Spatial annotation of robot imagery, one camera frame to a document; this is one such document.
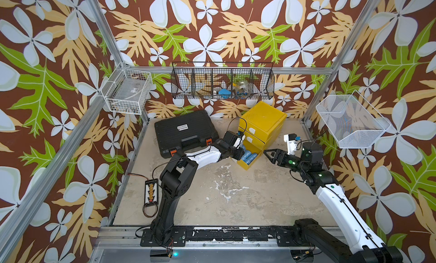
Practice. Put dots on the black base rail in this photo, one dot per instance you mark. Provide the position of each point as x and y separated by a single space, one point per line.
287 236

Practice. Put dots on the white wire basket left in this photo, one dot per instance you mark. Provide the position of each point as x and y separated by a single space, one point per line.
127 90

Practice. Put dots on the yellow plastic drawer cabinet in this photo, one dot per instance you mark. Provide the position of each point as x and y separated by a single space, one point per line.
262 125

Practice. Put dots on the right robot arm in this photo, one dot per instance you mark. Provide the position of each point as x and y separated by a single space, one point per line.
362 244

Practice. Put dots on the black plastic tool case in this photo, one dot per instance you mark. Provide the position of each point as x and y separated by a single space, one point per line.
184 132

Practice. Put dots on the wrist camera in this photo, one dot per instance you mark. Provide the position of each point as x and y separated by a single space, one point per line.
234 139
292 141

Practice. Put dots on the white mesh basket right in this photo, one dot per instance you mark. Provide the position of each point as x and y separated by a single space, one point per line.
352 120

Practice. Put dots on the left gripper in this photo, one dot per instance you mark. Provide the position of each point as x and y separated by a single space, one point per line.
239 154

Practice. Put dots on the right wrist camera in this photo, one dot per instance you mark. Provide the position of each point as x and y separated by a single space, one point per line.
292 141

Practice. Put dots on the black wire basket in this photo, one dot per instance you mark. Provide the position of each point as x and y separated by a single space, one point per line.
221 80

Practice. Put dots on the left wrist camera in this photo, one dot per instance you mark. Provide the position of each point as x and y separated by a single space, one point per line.
234 139

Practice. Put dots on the yellow bottom drawer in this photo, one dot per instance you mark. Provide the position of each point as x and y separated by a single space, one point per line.
253 149

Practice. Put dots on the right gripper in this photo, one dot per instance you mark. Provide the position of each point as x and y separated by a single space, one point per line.
279 153

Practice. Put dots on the blue trash bag roll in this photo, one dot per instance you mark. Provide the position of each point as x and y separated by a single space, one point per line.
251 158
246 155

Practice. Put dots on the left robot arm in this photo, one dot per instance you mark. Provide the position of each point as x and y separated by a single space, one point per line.
178 175

